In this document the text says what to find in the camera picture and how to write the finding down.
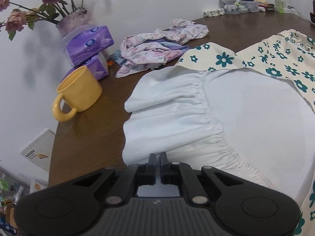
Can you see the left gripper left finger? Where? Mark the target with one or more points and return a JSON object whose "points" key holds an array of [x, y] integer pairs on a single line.
{"points": [[130, 180]]}

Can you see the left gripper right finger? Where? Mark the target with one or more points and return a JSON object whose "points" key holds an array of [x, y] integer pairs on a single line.
{"points": [[184, 177]]}

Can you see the cream green floral dress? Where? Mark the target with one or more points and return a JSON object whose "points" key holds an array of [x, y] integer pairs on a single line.
{"points": [[249, 113]]}

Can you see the yellow ceramic mug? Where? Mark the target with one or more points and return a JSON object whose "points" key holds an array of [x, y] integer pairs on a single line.
{"points": [[79, 90]]}

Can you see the lower purple tissue pack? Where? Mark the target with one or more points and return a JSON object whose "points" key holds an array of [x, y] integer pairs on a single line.
{"points": [[98, 66]]}

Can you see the purple tissue pack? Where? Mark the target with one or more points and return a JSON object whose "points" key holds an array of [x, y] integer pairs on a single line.
{"points": [[86, 41], [98, 66]]}

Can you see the pink purple patterned garment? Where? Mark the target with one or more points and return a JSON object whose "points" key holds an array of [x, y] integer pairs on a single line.
{"points": [[144, 51]]}

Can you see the upper purple tissue pack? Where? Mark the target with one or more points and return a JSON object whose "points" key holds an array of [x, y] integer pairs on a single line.
{"points": [[86, 41]]}

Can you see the white letter block row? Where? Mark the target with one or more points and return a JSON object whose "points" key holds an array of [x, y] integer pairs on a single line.
{"points": [[214, 13]]}

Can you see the purple flower vase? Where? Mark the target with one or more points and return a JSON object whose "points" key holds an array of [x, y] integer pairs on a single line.
{"points": [[76, 19]]}

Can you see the white astronaut figurine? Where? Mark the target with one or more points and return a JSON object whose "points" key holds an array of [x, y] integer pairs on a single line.
{"points": [[230, 7]]}

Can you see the dried pink rose bouquet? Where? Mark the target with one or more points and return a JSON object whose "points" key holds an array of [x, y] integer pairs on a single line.
{"points": [[21, 16]]}

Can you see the white power strip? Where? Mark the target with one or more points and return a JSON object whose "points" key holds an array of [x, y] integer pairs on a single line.
{"points": [[290, 10]]}

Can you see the green liquid bottle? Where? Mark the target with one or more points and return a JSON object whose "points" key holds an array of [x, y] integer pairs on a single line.
{"points": [[279, 6]]}

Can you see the small black clock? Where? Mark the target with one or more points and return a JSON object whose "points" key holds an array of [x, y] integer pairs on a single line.
{"points": [[312, 17]]}

